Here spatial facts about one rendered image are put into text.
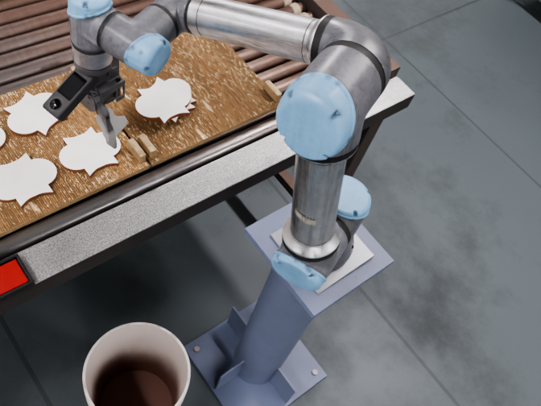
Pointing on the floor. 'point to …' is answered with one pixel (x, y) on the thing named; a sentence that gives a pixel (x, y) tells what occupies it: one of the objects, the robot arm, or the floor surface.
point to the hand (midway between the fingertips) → (88, 130)
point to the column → (273, 329)
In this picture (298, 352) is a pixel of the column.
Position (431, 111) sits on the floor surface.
